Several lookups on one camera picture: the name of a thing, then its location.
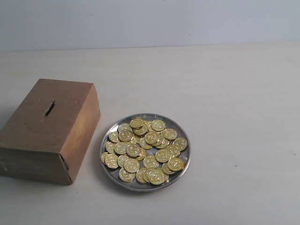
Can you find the gold coin left edge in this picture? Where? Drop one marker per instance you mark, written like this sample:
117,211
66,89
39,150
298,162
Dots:
111,161

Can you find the gold coin front center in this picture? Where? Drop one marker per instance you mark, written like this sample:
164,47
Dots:
156,176

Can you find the gold coin center left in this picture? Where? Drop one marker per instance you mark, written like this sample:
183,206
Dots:
133,150

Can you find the gold coin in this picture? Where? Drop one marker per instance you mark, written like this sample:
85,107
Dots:
136,123
170,133
133,150
126,176
151,138
175,164
156,176
163,155

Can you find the gold coin top center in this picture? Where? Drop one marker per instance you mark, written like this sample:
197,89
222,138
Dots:
136,123

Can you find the gold coin center right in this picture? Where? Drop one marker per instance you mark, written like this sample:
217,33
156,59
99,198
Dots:
163,155

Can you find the gold coin top right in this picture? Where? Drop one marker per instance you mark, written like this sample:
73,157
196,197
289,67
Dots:
170,133

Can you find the gold coin right edge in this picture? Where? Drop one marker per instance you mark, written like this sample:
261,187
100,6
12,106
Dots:
181,143

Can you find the brown cardboard slotted box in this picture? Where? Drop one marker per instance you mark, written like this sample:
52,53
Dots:
47,136

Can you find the gold coin front left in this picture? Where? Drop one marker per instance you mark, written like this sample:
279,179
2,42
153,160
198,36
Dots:
126,176

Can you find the gold coin edge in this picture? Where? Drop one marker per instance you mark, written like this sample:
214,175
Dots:
111,161
181,143

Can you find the round silver metal plate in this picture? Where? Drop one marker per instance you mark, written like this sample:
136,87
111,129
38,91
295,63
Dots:
112,175

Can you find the gold coin right front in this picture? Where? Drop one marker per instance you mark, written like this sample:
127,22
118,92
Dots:
175,164

